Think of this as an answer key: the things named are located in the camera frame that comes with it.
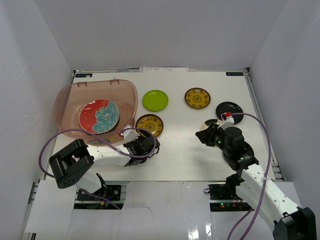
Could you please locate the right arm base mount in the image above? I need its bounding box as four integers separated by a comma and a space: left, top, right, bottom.
203, 182, 251, 213

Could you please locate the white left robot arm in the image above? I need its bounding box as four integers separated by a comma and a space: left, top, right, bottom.
49, 136, 160, 200

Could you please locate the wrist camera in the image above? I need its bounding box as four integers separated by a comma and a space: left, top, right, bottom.
218, 112, 235, 130
119, 124, 140, 144

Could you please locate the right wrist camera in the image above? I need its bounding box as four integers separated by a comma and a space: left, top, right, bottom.
218, 112, 235, 130

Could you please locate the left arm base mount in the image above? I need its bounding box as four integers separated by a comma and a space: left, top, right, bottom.
73, 184, 126, 210

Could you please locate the red plate with teal flower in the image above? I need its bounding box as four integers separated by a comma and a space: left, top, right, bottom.
79, 99, 120, 135

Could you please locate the lime green plate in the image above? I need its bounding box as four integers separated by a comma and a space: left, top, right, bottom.
142, 89, 169, 112

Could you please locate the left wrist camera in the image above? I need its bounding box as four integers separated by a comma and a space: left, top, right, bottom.
119, 124, 140, 144

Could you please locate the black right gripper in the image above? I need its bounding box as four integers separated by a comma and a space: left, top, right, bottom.
195, 123, 232, 156

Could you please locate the yellow patterned plate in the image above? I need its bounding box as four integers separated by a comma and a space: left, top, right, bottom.
184, 87, 211, 109
135, 114, 164, 137

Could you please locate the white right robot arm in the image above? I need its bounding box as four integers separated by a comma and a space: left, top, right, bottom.
195, 124, 317, 240

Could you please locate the cream and black plate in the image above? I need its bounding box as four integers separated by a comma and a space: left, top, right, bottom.
200, 118, 223, 131

